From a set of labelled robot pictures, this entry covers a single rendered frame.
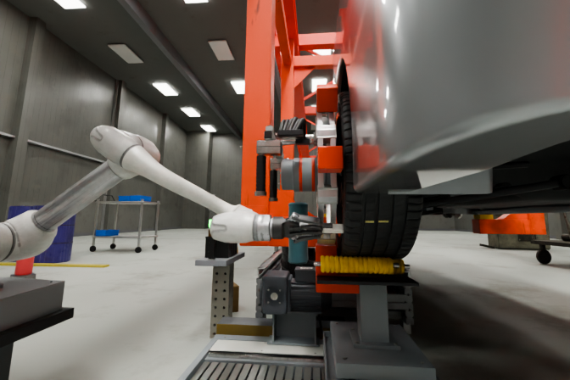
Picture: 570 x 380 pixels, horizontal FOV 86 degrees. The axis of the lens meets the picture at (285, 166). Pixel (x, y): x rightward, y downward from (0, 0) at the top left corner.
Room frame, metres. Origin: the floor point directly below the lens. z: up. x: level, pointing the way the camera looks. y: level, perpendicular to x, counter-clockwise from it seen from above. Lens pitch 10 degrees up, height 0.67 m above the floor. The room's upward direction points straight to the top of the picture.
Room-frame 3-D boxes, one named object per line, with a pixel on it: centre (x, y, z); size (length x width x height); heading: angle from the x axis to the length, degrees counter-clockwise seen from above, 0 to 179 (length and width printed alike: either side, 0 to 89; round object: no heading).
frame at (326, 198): (1.24, -0.16, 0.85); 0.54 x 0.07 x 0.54; 174
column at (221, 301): (1.91, 0.36, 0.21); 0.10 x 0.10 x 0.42; 84
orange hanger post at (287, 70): (3.71, -0.01, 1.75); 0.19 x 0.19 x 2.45; 84
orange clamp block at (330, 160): (0.93, -0.14, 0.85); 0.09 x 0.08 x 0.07; 174
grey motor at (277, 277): (1.56, -0.10, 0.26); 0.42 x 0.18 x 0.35; 84
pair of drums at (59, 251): (4.92, 3.86, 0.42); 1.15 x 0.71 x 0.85; 82
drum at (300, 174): (1.25, -0.09, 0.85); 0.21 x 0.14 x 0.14; 84
